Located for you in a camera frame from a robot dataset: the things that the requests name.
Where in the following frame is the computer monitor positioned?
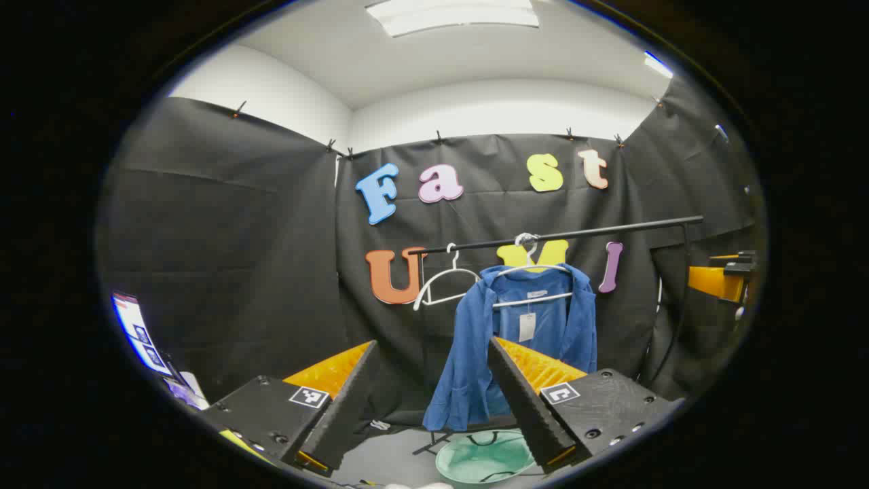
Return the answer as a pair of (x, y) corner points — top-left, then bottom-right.
(111, 292), (174, 378)

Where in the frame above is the white hanger with shirt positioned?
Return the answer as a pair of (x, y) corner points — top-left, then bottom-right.
(489, 233), (574, 310)

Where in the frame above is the small ceiling light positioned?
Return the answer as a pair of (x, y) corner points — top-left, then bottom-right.
(643, 51), (675, 79)

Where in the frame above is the empty white plastic hanger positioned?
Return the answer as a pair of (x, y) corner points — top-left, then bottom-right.
(413, 243), (483, 312)

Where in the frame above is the black clothes rack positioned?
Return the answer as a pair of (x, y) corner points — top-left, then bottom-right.
(407, 215), (705, 457)

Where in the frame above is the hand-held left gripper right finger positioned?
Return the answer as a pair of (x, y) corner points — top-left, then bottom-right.
(486, 336), (685, 473)

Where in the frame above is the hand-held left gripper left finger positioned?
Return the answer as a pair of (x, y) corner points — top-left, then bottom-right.
(200, 340), (380, 477)

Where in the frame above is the green laundry hamper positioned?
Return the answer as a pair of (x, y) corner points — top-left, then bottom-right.
(434, 428), (537, 487)

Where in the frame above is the blue shirt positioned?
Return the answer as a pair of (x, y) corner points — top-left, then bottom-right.
(422, 264), (598, 433)

